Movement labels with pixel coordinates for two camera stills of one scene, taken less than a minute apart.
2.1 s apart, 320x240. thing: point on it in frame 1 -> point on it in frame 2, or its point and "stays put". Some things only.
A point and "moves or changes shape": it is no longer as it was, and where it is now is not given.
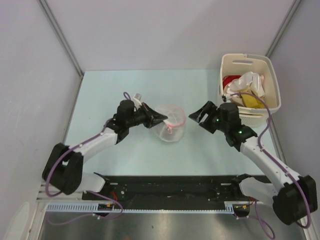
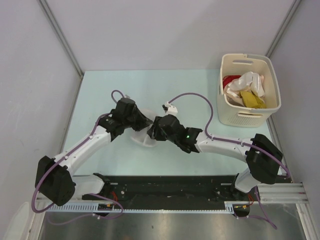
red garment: [227, 79] stays put
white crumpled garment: [243, 83] stays put
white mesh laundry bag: [172, 129] moves or changes shape
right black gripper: [209, 108] -> [154, 131]
